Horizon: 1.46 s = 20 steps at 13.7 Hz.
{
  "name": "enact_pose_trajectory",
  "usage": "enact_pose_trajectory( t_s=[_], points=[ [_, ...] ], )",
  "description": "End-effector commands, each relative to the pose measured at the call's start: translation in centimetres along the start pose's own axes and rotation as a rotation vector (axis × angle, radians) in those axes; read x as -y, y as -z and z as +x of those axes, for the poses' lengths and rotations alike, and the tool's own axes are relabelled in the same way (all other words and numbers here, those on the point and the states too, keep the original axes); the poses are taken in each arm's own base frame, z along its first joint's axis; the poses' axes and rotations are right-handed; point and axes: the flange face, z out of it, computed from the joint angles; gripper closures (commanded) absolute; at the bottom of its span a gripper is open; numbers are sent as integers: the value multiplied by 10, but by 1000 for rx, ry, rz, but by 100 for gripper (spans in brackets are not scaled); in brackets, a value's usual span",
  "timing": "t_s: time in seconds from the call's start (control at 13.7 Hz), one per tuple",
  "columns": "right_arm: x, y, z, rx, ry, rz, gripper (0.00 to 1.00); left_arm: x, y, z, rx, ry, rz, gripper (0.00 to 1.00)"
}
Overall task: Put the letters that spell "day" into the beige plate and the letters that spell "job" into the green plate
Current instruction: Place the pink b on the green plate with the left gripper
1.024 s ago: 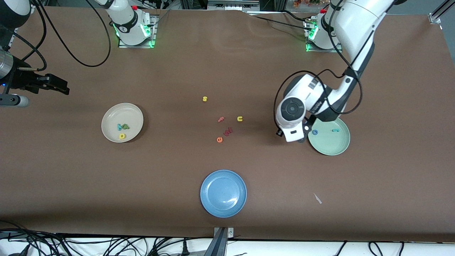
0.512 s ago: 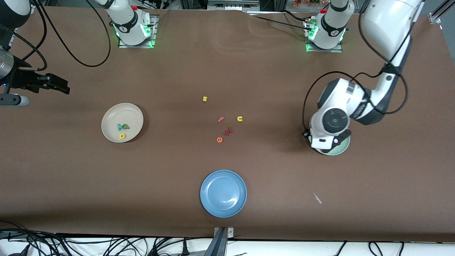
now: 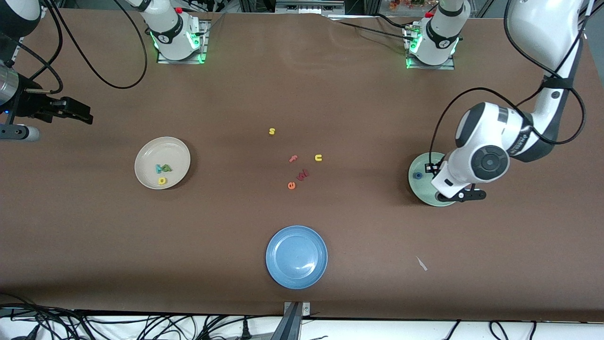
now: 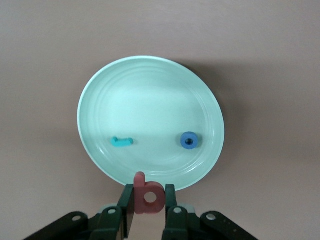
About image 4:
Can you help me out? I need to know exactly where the brown table cover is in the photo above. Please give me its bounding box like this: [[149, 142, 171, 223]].
[[0, 0, 320, 240]]

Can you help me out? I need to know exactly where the teal foam letter l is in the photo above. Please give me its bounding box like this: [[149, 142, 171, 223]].
[[110, 136, 133, 148]]

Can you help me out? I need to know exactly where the pale green round plate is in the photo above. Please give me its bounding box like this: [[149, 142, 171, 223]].
[[77, 55, 226, 192]]

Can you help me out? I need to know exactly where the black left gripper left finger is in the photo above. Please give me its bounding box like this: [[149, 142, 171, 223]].
[[24, 184, 136, 240]]

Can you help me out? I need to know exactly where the pink foam letter b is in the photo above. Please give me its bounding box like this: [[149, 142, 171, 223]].
[[133, 171, 166, 216]]

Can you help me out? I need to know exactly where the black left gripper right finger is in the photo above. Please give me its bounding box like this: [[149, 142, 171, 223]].
[[161, 184, 258, 240]]

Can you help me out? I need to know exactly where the blue foam letter o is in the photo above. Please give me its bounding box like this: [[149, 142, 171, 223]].
[[180, 131, 201, 149]]

